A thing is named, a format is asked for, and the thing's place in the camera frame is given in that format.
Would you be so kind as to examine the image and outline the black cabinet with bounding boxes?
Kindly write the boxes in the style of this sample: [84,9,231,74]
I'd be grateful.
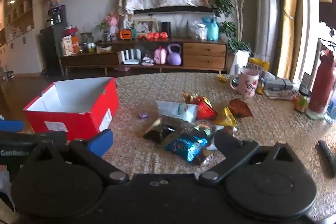
[40,22,67,76]

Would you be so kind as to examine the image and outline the brown Oreo bag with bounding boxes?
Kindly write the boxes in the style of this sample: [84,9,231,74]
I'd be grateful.
[228,98,253,118]

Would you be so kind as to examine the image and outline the photo frame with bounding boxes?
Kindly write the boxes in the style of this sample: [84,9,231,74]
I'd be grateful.
[134,18,158,35]

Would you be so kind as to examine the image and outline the yellow biscuit bag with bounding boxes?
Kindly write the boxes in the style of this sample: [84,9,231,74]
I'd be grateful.
[247,57,270,73]

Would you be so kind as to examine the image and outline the red cardboard box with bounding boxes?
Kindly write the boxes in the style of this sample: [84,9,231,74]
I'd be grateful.
[23,77,119,141]

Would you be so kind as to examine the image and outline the green orange snack packet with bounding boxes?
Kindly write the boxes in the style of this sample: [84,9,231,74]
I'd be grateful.
[191,123,217,139]

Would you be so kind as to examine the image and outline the grey box on table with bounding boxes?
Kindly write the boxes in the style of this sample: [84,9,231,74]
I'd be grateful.
[264,78,293,91]

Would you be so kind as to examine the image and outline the clear plastic bag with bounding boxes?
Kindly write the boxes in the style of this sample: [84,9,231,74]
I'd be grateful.
[188,20,207,41]

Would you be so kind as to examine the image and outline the teal spray bottle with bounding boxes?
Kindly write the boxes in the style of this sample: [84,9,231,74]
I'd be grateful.
[202,16,219,42]

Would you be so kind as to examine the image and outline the purple kettlebell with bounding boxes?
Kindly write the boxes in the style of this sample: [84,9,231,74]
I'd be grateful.
[167,43,182,66]

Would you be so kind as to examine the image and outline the pink mug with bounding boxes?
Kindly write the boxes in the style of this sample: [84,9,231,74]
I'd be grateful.
[230,68,259,98]

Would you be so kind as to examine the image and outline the small purple candy packet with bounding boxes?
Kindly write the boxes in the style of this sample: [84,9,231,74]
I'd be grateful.
[138,113,148,119]

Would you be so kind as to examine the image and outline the small glass jar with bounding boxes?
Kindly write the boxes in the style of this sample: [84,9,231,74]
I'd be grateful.
[294,91,310,113]

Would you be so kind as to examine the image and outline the wooden TV cabinet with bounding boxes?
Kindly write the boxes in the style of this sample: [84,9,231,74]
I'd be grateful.
[59,38,227,75]

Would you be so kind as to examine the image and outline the yellow snack wrapper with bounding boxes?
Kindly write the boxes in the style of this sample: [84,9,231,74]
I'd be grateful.
[215,107,237,127]

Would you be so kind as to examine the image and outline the orange tissue box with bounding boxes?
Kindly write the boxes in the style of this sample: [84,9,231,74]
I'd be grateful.
[119,29,133,40]

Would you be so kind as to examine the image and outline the black snack packet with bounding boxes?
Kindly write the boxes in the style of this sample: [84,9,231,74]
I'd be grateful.
[143,124,175,144]

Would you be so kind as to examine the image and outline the black speaker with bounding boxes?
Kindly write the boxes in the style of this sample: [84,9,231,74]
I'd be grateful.
[161,22,171,38]

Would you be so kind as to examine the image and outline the blue snack packet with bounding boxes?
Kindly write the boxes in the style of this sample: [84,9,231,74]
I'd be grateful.
[165,134,208,162]

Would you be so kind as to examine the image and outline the red apples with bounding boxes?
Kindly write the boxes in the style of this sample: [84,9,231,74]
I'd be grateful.
[137,32,169,41]

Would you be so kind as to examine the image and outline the potted green plant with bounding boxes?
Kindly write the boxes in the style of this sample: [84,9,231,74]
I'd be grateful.
[210,0,252,74]

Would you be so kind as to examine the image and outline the white snack bag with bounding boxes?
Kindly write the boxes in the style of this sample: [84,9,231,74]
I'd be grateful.
[156,101,198,123]

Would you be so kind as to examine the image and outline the red gold snack bag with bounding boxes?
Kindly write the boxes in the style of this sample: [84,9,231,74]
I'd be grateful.
[182,92,218,120]

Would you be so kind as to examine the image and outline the white router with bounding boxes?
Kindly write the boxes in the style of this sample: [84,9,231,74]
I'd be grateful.
[120,48,142,65]

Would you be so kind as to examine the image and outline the red water bottle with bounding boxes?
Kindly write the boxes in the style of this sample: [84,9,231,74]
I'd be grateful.
[308,50,335,114]

